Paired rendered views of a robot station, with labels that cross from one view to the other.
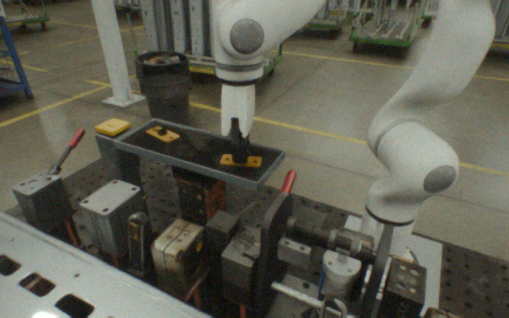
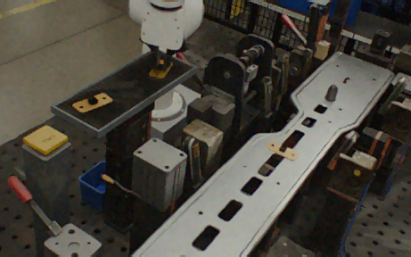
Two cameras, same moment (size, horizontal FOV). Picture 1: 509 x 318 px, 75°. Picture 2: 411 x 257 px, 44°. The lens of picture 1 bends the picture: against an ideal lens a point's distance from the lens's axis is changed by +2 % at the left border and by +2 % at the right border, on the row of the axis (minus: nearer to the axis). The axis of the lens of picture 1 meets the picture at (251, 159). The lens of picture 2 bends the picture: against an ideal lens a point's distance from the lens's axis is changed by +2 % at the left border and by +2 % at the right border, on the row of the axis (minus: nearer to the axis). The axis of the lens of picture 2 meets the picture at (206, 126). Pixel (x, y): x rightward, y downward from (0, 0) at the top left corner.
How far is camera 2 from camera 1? 1.24 m
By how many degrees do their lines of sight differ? 71
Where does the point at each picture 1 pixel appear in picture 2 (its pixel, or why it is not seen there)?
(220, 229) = (208, 106)
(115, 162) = (68, 172)
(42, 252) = (168, 242)
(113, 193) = (159, 152)
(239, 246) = (217, 106)
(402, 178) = (193, 23)
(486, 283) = not seen: hidden behind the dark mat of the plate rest
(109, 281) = (209, 192)
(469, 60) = not seen: outside the picture
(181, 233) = (201, 128)
